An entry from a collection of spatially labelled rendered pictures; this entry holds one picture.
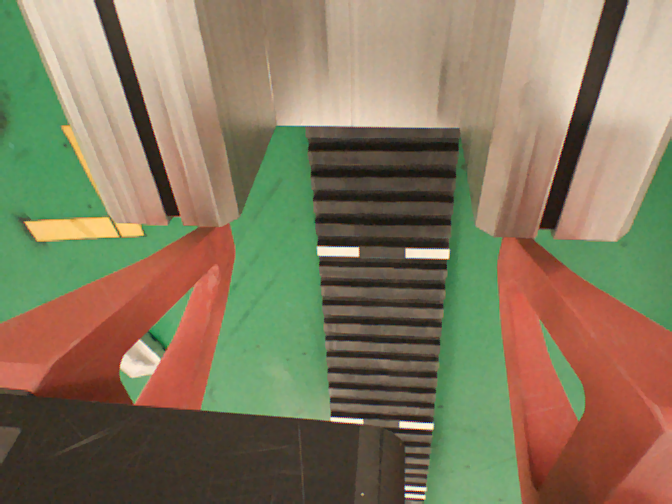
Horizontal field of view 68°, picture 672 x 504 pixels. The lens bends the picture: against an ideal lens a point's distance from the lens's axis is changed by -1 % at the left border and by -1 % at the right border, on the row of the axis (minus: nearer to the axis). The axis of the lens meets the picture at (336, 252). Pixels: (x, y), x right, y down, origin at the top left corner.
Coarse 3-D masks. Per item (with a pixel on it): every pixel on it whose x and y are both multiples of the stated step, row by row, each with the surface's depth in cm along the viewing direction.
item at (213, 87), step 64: (64, 0) 7; (128, 0) 7; (192, 0) 7; (256, 0) 10; (320, 0) 10; (384, 0) 10; (448, 0) 10; (512, 0) 7; (576, 0) 6; (640, 0) 6; (64, 64) 8; (128, 64) 8; (192, 64) 8; (256, 64) 11; (320, 64) 11; (384, 64) 11; (448, 64) 11; (512, 64) 7; (576, 64) 7; (640, 64) 7; (128, 128) 8; (192, 128) 8; (256, 128) 11; (512, 128) 8; (576, 128) 8; (640, 128) 7; (128, 192) 9; (192, 192) 9; (512, 192) 8; (576, 192) 8; (640, 192) 8
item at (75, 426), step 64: (192, 256) 12; (64, 320) 8; (128, 320) 9; (192, 320) 13; (0, 384) 7; (64, 384) 8; (192, 384) 12; (0, 448) 7; (64, 448) 6; (128, 448) 6; (192, 448) 6; (256, 448) 6; (320, 448) 6; (384, 448) 6
